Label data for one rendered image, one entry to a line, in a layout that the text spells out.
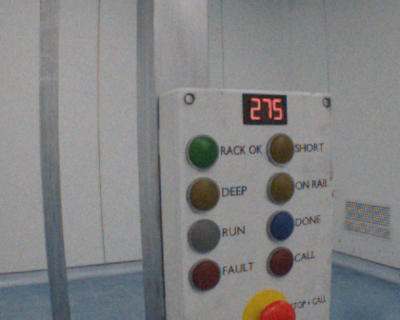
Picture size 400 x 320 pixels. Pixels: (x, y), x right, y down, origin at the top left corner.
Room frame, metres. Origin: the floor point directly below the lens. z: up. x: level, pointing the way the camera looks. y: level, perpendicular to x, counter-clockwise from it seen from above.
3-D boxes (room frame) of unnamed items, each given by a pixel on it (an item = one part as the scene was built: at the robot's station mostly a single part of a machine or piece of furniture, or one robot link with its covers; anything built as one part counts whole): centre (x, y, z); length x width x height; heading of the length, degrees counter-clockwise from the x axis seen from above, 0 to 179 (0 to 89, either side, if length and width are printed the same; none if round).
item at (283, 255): (0.44, -0.07, 1.05); 0.03 x 0.01 x 0.03; 116
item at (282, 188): (0.44, -0.07, 1.12); 0.03 x 0.01 x 0.03; 116
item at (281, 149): (0.44, -0.07, 1.16); 0.03 x 0.01 x 0.03; 116
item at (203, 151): (0.40, 0.00, 1.16); 0.03 x 0.01 x 0.03; 116
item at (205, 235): (0.40, 0.00, 1.09); 0.03 x 0.01 x 0.03; 116
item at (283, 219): (0.44, -0.07, 1.09); 0.03 x 0.01 x 0.03; 116
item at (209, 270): (0.40, 0.00, 1.05); 0.03 x 0.01 x 0.03; 116
